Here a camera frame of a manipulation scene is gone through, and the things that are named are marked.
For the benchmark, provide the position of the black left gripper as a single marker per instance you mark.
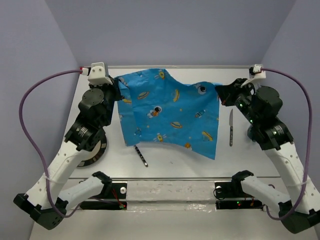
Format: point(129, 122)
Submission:
point(115, 86)

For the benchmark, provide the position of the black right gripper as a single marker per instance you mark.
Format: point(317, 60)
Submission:
point(227, 92)

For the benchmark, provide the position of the blue space-print cloth placemat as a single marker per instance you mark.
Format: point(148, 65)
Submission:
point(158, 108)

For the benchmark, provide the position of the steel fork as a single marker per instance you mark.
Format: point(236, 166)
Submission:
point(141, 156)

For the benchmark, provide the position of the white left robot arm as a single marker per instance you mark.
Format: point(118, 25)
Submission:
point(46, 202)

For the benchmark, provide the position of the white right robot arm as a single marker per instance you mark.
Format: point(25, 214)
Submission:
point(299, 209)

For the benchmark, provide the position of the black rimmed dinner plate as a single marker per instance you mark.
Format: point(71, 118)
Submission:
point(90, 158)

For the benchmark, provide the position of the steel knife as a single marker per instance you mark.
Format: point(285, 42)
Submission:
point(231, 128)

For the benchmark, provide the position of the teal mug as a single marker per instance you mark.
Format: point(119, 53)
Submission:
point(250, 134)

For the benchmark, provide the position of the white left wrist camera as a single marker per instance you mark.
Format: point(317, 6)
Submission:
point(98, 74)

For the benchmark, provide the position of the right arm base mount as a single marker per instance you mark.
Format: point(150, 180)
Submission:
point(228, 199)

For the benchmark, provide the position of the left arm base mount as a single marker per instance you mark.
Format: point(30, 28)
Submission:
point(112, 200)

